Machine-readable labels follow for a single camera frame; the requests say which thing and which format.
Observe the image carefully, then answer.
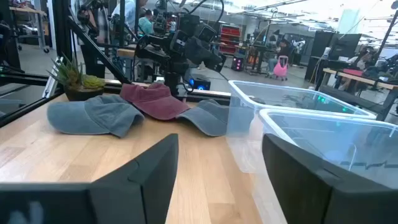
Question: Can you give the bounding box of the grey-blue denim cap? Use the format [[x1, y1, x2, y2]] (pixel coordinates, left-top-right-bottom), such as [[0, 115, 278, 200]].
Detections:
[[176, 98, 231, 137]]

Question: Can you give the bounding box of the light blue denim cap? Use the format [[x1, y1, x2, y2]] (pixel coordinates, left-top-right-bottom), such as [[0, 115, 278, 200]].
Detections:
[[46, 95, 146, 138]]

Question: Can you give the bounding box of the person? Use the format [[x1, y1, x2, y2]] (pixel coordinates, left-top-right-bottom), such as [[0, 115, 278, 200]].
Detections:
[[267, 39, 292, 75], [111, 0, 149, 32], [347, 46, 374, 72], [137, 9, 155, 35]]

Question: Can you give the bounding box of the wooden workbench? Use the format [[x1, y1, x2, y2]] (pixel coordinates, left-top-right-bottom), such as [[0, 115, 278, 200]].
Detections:
[[322, 67, 398, 122]]

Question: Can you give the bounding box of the maroon denim cap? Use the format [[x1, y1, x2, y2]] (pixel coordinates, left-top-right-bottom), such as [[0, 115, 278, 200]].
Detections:
[[119, 82, 191, 121]]

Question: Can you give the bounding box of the pink bag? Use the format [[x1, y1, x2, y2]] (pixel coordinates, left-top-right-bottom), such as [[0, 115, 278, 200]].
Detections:
[[273, 55, 290, 82]]

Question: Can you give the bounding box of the black monitor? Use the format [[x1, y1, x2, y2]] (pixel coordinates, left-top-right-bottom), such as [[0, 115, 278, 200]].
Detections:
[[328, 32, 363, 62]]

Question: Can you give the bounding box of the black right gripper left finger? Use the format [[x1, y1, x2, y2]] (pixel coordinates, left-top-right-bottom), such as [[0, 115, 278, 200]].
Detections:
[[88, 133, 179, 224]]

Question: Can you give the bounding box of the black aluminium table frame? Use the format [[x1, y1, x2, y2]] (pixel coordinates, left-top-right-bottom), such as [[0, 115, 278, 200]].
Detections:
[[0, 0, 233, 128]]

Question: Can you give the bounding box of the black box with blue light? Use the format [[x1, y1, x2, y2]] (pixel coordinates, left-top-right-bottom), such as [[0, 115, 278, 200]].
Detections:
[[185, 73, 212, 91]]

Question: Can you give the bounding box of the black speaker with pink lights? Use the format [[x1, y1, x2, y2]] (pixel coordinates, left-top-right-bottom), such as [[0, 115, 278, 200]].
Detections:
[[231, 55, 246, 72]]

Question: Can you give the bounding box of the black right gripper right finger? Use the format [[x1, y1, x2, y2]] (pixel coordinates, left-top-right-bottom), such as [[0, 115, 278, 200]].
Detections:
[[261, 133, 398, 224]]

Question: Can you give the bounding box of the clear plastic bin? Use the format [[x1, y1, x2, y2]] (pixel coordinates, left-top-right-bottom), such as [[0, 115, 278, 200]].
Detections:
[[225, 80, 377, 174], [250, 108, 398, 224]]

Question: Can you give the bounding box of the potted succulent plant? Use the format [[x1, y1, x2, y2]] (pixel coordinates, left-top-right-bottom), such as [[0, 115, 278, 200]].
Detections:
[[46, 54, 106, 102]]

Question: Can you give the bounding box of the red shelf rack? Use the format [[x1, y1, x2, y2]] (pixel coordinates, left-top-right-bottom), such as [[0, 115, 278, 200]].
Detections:
[[220, 24, 243, 55]]

